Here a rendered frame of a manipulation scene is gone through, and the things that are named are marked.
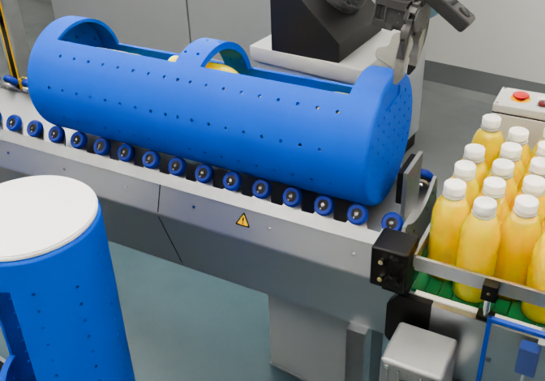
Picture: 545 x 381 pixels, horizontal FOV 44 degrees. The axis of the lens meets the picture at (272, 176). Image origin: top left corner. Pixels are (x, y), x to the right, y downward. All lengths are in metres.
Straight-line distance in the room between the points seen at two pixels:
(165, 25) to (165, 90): 2.21
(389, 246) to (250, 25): 2.18
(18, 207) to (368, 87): 0.72
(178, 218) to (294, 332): 0.74
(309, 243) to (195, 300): 1.25
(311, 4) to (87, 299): 0.83
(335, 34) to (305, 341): 1.03
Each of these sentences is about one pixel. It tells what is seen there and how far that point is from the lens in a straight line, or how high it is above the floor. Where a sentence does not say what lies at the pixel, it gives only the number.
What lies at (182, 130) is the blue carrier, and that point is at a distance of 1.47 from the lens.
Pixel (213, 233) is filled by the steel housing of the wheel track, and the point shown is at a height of 0.83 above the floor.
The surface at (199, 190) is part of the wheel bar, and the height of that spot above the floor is 0.92.
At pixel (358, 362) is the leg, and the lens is 1.69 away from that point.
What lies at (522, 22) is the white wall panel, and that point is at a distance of 4.08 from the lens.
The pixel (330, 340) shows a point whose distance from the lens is 2.14.
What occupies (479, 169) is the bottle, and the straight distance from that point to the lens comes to 1.39.
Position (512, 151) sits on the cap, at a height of 1.10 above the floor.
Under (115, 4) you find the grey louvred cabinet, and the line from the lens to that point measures 3.90.
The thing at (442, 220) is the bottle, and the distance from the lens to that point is 1.27.
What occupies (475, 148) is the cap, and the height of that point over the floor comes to 1.10.
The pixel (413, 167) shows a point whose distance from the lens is 1.41.
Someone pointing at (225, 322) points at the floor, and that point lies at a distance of 2.56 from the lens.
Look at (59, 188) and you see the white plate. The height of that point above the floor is 1.04.
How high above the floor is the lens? 1.77
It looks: 32 degrees down
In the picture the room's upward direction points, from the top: 2 degrees counter-clockwise
